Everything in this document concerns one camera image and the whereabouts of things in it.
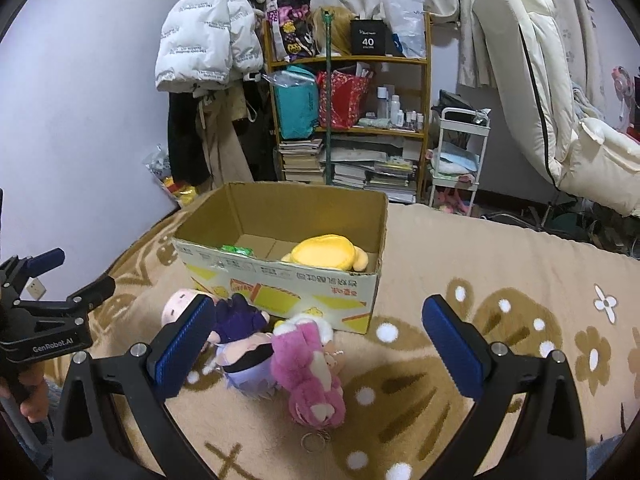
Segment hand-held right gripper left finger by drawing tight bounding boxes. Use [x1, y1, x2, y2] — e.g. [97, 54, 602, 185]
[52, 294, 216, 480]

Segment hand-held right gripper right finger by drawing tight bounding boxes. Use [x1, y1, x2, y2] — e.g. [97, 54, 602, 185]
[421, 294, 588, 480]

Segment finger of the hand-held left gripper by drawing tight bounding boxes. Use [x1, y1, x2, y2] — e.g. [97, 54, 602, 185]
[0, 275, 117, 342]
[0, 247, 66, 306]

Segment pink round-headed plush doll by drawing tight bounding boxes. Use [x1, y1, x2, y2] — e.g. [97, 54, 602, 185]
[161, 288, 216, 328]

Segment purple plush doll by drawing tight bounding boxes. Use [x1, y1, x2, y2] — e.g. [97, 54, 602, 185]
[205, 294, 278, 401]

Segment pink bear plush toy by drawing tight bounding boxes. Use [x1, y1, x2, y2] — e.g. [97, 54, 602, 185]
[270, 321, 346, 428]

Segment printed cardboard box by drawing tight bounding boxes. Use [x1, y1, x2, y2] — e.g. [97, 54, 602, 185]
[171, 182, 390, 335]

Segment person's left hand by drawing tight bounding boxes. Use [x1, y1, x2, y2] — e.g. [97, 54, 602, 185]
[0, 365, 51, 423]

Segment beige floral blanket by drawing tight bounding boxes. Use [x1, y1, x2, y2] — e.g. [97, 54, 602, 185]
[92, 200, 640, 480]

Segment yellow and red snack packets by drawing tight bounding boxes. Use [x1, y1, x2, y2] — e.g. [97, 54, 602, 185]
[160, 177, 201, 208]

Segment crinkled clear bag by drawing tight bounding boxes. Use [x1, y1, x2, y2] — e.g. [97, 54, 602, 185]
[142, 145, 173, 181]

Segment pink toys in cart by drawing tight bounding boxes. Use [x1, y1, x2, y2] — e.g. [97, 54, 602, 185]
[432, 187, 473, 213]

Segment metal keyring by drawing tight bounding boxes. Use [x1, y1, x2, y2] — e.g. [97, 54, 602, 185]
[300, 427, 332, 453]

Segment yellow plush toy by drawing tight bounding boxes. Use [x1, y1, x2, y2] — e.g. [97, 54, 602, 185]
[281, 233, 370, 272]

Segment stack of flat books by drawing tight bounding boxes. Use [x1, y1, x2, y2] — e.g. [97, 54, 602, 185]
[330, 147, 421, 204]

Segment beige trousers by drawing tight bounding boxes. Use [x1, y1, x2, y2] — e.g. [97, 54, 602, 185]
[195, 85, 256, 196]

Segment pale blue folded cloths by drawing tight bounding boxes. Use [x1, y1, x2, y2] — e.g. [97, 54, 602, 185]
[430, 142, 478, 176]

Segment stack of brown books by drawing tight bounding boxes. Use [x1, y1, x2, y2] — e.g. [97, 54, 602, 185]
[277, 137, 325, 184]

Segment white trolley cart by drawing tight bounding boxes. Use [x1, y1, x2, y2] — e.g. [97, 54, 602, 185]
[427, 105, 493, 211]

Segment black item on cart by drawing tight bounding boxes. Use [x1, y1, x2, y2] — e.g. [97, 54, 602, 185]
[432, 89, 488, 121]

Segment row of small bottles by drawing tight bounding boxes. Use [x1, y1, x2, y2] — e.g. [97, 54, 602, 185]
[375, 85, 426, 131]

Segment teal bag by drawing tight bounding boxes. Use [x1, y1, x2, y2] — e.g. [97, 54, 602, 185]
[272, 67, 321, 141]

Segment wooden shelf unit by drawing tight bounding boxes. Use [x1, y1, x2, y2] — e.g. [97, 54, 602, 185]
[262, 12, 433, 206]

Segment green pole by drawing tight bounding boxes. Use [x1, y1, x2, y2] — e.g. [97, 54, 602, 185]
[322, 10, 335, 186]

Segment white puffer jacket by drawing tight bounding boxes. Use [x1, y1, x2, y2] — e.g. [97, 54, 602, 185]
[154, 0, 265, 93]

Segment red patterned bag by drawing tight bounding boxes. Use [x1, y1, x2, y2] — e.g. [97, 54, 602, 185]
[316, 67, 373, 131]

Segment pink desk fan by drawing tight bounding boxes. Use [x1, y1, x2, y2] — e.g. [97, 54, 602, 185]
[611, 65, 633, 126]

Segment cream padded chair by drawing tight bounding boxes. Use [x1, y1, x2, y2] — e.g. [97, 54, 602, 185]
[472, 0, 640, 216]

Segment black gift box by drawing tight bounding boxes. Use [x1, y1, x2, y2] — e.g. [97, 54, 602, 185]
[349, 18, 387, 56]

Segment black and pink printed bag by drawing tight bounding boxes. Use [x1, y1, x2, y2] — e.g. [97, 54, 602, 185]
[267, 0, 318, 61]

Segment clear plastic bag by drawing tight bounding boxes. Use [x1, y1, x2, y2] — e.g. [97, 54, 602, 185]
[382, 0, 427, 58]

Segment blonde wig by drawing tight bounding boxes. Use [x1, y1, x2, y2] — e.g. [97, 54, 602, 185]
[312, 6, 358, 56]

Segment tangle of dark cables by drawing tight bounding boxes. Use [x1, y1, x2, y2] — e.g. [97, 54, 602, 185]
[482, 200, 640, 261]

